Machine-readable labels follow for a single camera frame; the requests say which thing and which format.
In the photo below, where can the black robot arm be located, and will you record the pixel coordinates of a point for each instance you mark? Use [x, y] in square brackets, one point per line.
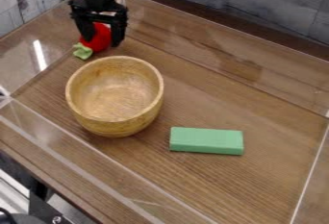
[98, 4]

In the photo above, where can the green rectangular sponge block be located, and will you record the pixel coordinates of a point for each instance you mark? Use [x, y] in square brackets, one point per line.
[211, 141]

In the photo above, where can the red plush strawberry toy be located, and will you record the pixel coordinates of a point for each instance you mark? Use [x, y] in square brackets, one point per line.
[86, 48]

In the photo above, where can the wooden bowl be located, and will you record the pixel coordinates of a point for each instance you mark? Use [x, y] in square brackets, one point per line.
[116, 95]

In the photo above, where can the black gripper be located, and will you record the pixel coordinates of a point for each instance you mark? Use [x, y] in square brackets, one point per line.
[113, 14]

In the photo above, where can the clear acrylic tray enclosure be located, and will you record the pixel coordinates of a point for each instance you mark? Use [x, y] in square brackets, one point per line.
[229, 81]

